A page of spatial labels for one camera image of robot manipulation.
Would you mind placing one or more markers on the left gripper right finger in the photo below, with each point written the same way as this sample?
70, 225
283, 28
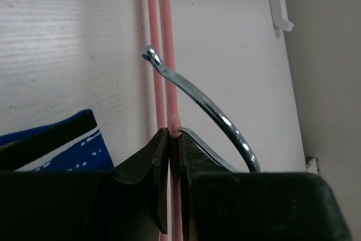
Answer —
286, 206

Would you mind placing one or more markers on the pink clothes hanger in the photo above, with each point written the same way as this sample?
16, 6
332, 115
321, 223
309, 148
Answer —
166, 54

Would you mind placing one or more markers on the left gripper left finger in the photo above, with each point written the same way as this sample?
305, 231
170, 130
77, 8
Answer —
127, 202

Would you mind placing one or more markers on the white metal clothes rack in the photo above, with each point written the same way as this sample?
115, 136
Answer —
280, 18

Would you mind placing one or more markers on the blue patterned trousers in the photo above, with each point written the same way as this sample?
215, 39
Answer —
75, 143

